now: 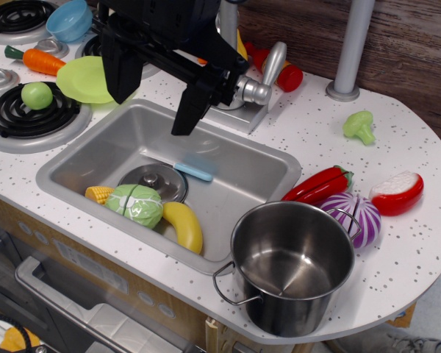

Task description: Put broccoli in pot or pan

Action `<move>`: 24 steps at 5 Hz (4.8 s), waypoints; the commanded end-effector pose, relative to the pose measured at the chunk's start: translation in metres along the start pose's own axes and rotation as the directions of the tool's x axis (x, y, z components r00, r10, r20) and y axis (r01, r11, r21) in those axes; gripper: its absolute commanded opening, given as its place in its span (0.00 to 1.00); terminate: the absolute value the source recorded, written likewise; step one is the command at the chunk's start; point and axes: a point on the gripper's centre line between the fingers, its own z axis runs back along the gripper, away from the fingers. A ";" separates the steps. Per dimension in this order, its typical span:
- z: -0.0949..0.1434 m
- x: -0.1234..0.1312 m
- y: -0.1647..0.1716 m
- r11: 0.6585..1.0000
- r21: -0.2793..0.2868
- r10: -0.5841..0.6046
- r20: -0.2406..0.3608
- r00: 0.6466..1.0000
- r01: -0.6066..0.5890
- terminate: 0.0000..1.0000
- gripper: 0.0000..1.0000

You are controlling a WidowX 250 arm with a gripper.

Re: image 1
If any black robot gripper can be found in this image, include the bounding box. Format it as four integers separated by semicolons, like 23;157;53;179
96;1;248;136

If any green toy broccoli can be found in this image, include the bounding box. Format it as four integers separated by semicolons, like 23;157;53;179
343;110;376;146

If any steel pot lid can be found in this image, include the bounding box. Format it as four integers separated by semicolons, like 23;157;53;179
119;163;189;203

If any stainless steel pot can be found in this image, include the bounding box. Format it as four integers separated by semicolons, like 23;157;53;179
227;202;362;338

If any light green toy plate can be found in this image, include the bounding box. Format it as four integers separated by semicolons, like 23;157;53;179
56;56;114;104

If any silver toy sink basin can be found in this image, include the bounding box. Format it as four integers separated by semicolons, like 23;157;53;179
37;99;301;274

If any light blue toy piece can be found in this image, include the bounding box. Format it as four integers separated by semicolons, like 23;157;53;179
173;163;213;182

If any silver toy faucet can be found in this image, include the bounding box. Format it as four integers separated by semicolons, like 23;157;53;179
205;1;287;133

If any yellow toy pear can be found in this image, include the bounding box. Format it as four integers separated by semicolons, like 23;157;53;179
237;29;248;61

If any light blue toy bowl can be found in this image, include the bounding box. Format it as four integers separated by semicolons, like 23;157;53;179
46;0;93;43

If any silver stove knob back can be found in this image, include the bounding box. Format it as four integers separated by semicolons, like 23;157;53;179
35;38;69;59

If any green toy cabbage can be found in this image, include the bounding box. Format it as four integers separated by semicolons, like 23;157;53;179
104;184;163;229

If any yellow toy corn cob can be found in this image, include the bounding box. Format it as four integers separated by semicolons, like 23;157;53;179
85;186;115;205

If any green toy apple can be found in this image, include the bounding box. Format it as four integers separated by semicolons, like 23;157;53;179
21;82;54;110

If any orange toy carrot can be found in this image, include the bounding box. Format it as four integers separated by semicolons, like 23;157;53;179
4;46;66;76

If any red toy ketchup bottle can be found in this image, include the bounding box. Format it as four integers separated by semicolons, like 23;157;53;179
244;42;304;93

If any yellow toy banana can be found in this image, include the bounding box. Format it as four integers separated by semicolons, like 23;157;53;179
162;202;204;254

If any back left stove burner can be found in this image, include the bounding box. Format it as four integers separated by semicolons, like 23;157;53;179
0;1;58;46

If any front left stove burner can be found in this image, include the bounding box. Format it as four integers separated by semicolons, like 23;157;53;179
0;82;92;154

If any grey support pole right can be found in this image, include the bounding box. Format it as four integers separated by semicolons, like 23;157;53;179
326;0;376;102

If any red toy chili pepper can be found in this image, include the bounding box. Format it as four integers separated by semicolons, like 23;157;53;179
281;165;354;204

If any purple toy onion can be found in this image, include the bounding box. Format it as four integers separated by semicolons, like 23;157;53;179
319;192;381;249

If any toy oven door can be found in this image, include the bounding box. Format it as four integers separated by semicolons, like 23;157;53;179
13;234;207;352

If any red white toy radish slice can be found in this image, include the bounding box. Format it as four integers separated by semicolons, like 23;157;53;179
369;171;424;216

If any grey sneaker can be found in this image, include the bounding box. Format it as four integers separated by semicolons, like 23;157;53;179
326;324;441;353

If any yellow object with black cable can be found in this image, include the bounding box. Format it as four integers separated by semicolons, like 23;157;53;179
0;313;40;352

